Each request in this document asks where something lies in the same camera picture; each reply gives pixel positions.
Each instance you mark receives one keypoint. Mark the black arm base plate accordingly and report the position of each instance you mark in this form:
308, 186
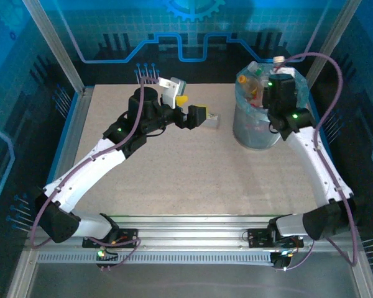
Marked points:
258, 237
127, 233

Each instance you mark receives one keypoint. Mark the clear square green-band bottle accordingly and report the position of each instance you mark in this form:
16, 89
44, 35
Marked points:
253, 66

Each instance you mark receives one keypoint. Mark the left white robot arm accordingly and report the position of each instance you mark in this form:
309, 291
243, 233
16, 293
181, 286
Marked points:
87, 170

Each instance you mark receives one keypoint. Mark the clear blue plastic bin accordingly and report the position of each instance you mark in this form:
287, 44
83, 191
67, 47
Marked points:
301, 90

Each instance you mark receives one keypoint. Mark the aluminium frame post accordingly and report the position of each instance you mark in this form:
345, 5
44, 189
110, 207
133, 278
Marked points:
335, 34
54, 43

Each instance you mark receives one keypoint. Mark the square bottle with crane label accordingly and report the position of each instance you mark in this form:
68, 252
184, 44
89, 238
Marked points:
214, 122

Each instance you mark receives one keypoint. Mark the aluminium front rail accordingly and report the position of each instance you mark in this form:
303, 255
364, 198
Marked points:
189, 236

